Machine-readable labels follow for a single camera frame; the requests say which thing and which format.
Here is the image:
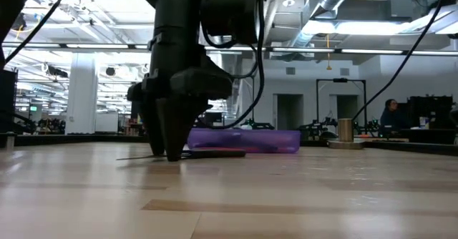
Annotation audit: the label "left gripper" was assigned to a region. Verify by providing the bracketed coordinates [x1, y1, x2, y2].
[127, 0, 235, 162]

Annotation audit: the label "black scissors red handles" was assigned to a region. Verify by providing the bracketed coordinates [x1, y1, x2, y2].
[116, 147, 248, 160]

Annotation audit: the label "purple plastic supply box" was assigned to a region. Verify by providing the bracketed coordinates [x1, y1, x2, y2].
[187, 127, 302, 155]

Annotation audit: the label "white cabinet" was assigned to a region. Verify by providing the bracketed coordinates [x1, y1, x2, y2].
[94, 112, 120, 133]

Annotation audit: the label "white building column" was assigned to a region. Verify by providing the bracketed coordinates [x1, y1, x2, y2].
[65, 52, 99, 135]

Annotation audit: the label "grey door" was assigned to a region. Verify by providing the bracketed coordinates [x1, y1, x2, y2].
[328, 94, 360, 124]
[273, 93, 305, 131]

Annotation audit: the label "black cabinet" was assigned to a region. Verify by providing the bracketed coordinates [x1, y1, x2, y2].
[0, 69, 19, 135]

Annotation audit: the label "brass cylinder weight on disc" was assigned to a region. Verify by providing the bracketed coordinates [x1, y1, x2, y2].
[328, 118, 365, 150]

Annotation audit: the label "long ceiling light strip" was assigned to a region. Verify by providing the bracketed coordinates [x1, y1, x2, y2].
[0, 42, 458, 57]

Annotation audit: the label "person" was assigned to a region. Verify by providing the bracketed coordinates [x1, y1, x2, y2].
[379, 98, 411, 137]

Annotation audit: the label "black equipment rack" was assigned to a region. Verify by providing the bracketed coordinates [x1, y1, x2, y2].
[407, 94, 456, 130]

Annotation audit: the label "black left camera cable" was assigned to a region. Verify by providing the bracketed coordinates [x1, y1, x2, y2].
[198, 0, 266, 130]

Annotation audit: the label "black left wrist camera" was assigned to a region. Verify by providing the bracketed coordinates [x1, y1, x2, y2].
[201, 0, 267, 46]

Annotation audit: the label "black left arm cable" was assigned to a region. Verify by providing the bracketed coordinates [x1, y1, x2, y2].
[4, 0, 75, 64]

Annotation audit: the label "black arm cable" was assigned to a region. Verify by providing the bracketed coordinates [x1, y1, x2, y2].
[4, 0, 75, 64]
[352, 0, 454, 121]

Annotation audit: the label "black metal frame rig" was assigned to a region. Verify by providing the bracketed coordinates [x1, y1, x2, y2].
[315, 77, 368, 125]

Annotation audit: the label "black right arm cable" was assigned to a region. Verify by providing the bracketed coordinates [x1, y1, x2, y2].
[352, 0, 454, 121]

